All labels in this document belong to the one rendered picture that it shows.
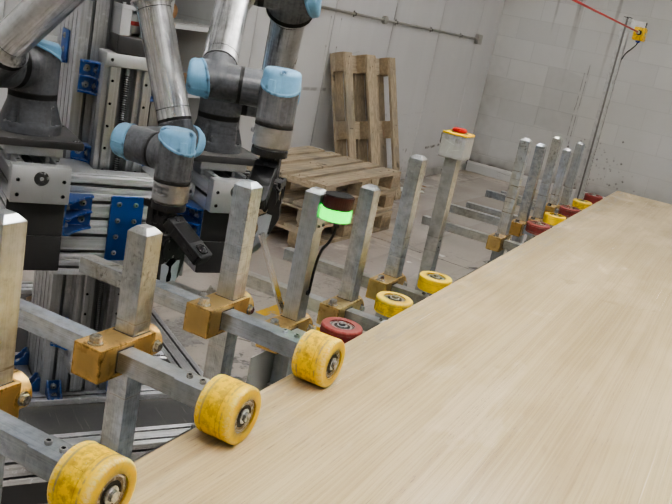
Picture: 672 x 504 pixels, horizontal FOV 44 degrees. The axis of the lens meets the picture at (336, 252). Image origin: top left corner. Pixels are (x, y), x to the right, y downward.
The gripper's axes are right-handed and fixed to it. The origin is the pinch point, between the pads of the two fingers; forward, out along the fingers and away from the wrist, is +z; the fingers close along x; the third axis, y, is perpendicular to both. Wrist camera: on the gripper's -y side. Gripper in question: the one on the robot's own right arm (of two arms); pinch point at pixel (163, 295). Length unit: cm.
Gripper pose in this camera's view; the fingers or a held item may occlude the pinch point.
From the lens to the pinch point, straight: 181.3
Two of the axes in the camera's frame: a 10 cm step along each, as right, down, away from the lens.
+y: -8.7, -2.9, 4.0
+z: -1.9, 9.4, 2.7
